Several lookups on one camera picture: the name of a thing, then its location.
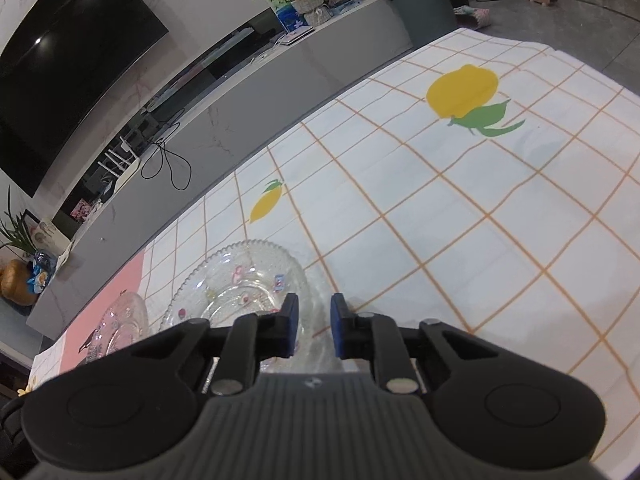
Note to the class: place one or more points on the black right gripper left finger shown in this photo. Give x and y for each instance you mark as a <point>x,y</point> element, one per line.
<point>252,339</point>

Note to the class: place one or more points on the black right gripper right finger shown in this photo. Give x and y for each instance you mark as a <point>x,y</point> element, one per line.
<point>377,339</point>

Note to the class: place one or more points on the large clear glass plate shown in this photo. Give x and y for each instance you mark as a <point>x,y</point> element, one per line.
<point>254,277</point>

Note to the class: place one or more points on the small clear glass plate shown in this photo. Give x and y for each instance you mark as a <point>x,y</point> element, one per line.
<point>123,323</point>

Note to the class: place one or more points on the checked lemon tablecloth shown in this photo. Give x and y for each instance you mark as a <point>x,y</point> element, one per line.
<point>487,182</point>

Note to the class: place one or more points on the white wifi router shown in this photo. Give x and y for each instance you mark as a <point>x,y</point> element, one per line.
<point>120,162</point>

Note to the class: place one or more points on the framed photo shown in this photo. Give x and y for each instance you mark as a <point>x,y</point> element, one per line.
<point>81,211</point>

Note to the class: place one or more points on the golden brown vase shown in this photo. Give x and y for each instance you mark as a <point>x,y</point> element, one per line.
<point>14,286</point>

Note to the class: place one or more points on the blue glass vase plant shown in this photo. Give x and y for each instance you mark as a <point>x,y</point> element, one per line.
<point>15,232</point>

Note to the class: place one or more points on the grey marble tv bench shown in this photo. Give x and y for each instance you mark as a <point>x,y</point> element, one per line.
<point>229,126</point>

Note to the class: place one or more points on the black television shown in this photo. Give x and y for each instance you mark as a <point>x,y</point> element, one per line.
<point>56,66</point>

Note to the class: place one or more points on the grey trash bin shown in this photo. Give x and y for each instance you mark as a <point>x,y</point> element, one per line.
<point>426,20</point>

